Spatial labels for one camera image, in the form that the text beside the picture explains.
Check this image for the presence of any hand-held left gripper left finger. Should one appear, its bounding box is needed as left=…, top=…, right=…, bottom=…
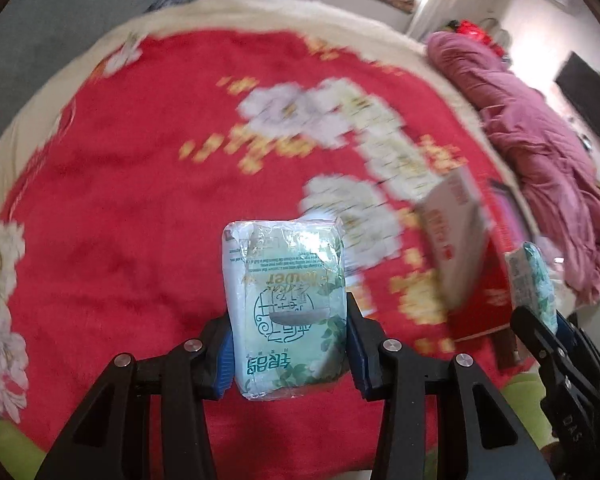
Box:
left=35, top=312, right=236, bottom=480

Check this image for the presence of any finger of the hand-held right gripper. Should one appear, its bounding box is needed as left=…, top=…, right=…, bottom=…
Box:
left=555, top=310, right=600, bottom=396
left=510, top=305, right=571, bottom=391

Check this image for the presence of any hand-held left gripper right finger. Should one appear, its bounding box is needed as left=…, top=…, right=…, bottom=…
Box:
left=345, top=291, right=551, bottom=480

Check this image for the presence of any green tissue pack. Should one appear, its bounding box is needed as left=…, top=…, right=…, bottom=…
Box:
left=221, top=216, right=348, bottom=403
left=505, top=241, right=558, bottom=333

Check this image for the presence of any red cardboard box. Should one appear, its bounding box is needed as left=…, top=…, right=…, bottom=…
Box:
left=414, top=167, right=516, bottom=343

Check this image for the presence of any black framed pink picture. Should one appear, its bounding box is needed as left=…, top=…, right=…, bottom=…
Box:
left=487, top=177, right=541, bottom=261

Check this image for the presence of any pink duvet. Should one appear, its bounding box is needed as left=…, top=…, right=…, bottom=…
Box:
left=426, top=30, right=600, bottom=306

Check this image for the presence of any lime green cushion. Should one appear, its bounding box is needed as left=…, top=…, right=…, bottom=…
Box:
left=0, top=372, right=558, bottom=480

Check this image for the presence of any black television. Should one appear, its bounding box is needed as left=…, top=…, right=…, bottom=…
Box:
left=555, top=51, right=600, bottom=143

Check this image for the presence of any red bag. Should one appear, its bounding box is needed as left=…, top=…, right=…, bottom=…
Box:
left=452, top=19, right=506, bottom=56

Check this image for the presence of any white curtain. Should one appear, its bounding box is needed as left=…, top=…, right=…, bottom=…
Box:
left=407, top=0, right=463, bottom=43

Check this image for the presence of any grey quilted headboard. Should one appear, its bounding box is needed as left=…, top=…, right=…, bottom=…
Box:
left=0, top=0, right=191, bottom=161

